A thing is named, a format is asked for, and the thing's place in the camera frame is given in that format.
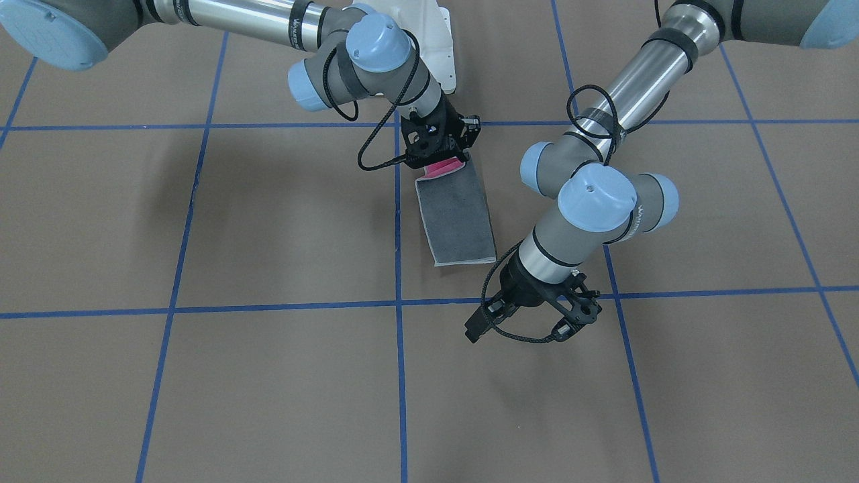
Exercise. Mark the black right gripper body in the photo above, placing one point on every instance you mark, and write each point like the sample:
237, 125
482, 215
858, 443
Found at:
453, 125

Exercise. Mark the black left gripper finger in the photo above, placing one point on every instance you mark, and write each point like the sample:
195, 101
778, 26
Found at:
479, 323

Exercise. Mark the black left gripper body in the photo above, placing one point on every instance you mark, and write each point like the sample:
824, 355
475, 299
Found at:
527, 285

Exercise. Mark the pink and grey towel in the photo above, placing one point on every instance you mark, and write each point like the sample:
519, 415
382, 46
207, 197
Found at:
455, 214

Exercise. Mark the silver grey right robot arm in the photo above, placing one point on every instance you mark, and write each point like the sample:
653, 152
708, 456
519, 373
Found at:
356, 52

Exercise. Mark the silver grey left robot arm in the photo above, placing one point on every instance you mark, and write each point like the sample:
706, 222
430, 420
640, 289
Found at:
598, 202

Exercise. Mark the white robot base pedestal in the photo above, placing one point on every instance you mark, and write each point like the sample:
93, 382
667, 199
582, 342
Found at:
431, 23

